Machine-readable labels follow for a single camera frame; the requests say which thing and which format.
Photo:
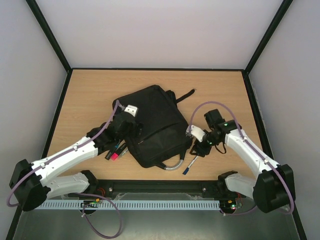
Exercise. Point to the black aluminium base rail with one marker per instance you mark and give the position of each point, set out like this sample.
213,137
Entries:
160,186

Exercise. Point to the pink highlighter marker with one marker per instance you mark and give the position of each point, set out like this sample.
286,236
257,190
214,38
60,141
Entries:
114,157

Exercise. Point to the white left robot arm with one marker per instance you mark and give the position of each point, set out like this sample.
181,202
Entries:
94,143

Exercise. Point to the black marker pen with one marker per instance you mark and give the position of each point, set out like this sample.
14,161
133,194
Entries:
120,149

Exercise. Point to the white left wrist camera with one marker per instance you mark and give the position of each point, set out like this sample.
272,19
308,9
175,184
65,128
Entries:
132,110

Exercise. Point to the blue capped white pen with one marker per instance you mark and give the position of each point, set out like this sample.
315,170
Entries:
190,165

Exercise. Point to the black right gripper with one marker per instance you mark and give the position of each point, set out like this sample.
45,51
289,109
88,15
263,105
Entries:
200,146

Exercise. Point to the black student backpack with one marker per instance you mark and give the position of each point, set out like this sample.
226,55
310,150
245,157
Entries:
163,142

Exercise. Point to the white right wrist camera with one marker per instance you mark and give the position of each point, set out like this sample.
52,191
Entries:
196,132

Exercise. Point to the grey white pen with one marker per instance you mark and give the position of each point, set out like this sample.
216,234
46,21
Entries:
123,153

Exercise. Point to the light blue slotted cable duct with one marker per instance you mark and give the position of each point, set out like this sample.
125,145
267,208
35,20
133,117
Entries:
199,205

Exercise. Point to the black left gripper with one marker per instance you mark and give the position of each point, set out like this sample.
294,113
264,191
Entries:
137,130

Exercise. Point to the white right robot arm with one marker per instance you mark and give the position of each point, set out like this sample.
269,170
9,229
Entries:
273,184

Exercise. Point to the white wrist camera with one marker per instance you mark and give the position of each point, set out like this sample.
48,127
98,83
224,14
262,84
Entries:
132,110
196,132

